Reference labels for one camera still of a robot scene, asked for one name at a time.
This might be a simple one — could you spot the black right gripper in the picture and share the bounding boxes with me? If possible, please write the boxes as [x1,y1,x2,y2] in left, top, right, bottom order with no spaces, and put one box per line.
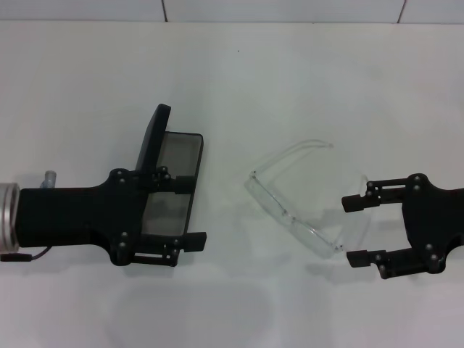
[341,173,464,280]

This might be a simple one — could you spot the clear white glasses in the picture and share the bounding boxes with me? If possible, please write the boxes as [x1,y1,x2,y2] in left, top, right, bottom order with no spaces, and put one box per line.
[244,139,373,259]

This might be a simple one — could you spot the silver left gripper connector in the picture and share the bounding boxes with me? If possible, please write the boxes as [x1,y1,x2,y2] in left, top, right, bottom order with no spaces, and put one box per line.
[41,169,59,189]

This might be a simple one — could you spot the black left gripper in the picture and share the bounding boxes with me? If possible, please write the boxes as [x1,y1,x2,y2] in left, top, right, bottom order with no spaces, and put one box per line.
[20,165,196,266]

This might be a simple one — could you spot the black glasses case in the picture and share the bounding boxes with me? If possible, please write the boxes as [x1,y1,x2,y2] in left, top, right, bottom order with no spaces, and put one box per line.
[134,104,204,241]

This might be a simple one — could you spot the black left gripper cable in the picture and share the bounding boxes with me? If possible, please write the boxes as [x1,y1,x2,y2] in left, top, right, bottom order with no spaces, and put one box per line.
[0,247,49,263]

